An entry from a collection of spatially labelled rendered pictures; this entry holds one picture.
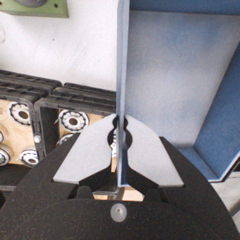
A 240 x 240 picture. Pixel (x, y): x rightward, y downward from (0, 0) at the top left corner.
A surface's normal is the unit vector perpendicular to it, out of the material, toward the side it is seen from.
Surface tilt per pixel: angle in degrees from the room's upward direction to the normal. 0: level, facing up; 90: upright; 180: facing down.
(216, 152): 89
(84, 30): 0
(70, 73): 0
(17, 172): 90
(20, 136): 0
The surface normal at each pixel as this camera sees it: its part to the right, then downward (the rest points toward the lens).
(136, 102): 0.07, 0.51
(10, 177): 0.21, -0.85
